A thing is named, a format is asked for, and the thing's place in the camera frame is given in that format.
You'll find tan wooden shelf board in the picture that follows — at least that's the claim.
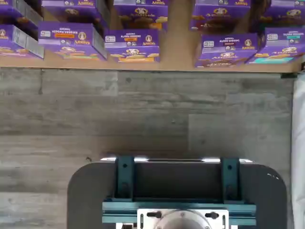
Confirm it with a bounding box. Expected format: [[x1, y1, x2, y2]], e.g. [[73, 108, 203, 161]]
[[0, 0, 305, 73]]

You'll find purple Annie's box orange label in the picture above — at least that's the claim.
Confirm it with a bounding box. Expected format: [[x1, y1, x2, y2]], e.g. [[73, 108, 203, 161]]
[[103, 28, 161, 63], [113, 0, 169, 31]]

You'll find purple Annie's box brown label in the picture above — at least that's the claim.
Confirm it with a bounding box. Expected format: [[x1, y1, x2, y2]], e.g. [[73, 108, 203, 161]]
[[190, 0, 253, 33], [194, 33, 260, 68]]

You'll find purple Annie's hidden veggies box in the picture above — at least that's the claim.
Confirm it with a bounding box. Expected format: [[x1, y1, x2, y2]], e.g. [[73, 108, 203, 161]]
[[38, 21, 108, 62]]

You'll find purple Annie's pasta box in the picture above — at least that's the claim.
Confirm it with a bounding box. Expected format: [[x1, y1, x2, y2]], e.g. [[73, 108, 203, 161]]
[[41, 0, 111, 25], [252, 0, 305, 32]]

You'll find purple Annie's box teal label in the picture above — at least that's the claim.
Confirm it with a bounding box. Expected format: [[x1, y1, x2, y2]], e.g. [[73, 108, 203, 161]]
[[246, 27, 305, 65]]

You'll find purple Annie's box grey side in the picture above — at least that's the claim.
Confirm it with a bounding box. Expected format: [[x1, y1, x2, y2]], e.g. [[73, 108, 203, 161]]
[[0, 0, 44, 27], [0, 23, 45, 60]]

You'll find dark grey cart platform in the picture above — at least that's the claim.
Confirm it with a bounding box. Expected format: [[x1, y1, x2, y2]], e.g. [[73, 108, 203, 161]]
[[67, 160, 288, 229]]

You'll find white metal mounting plate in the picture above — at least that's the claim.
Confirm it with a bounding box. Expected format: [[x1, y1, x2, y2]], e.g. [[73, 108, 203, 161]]
[[136, 208, 230, 229]]

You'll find white plastic sheet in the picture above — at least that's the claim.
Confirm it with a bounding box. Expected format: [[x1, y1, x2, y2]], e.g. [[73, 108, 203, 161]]
[[291, 75, 305, 229]]

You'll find chrome cart handle bar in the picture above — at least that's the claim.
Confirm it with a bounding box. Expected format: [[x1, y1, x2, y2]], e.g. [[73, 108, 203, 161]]
[[100, 156, 254, 165]]

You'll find teal metal upright bracket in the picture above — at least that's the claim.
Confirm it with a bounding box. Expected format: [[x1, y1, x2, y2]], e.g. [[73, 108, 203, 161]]
[[220, 156, 241, 204], [114, 156, 135, 200]]

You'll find teal metal cross rail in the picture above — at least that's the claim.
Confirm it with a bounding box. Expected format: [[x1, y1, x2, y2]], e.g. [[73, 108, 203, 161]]
[[102, 197, 257, 225]]

